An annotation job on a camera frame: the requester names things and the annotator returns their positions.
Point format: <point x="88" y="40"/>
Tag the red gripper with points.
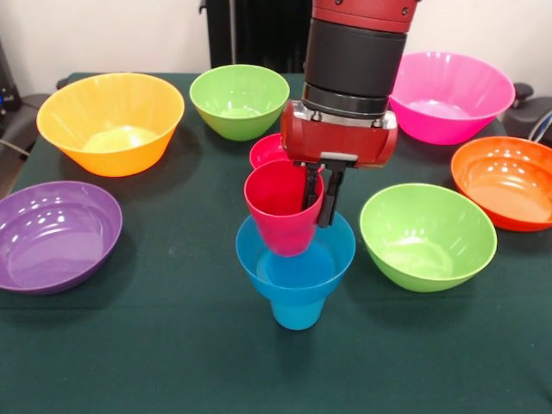
<point x="336" y="140"/>

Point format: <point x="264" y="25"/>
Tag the red cup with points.
<point x="280" y="228"/>

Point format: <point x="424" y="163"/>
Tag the red bowl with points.
<point x="265" y="151"/>

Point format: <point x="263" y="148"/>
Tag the blue bowl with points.
<point x="297" y="276"/>

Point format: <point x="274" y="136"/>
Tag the blue cup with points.
<point x="297" y="317"/>

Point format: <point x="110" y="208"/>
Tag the pink bowl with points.
<point x="457" y="86"/>

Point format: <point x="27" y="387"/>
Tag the purple bowl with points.
<point x="52" y="241"/>

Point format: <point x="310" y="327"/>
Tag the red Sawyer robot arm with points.
<point x="353" y="56"/>

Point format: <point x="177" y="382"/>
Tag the green bowl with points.
<point x="427" y="233"/>
<point x="239" y="92"/>

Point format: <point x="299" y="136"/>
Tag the orange bowl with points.
<point x="504" y="177"/>

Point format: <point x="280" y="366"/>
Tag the black office chair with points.
<point x="26" y="116"/>
<point x="528" y="116"/>

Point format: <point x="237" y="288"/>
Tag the dark green tablecloth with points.
<point x="172" y="366"/>

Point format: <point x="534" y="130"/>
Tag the yellow bowl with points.
<point x="108" y="103"/>

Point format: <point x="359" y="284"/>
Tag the black computer box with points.
<point x="8" y="86"/>

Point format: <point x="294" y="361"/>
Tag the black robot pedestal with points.
<point x="259" y="34"/>

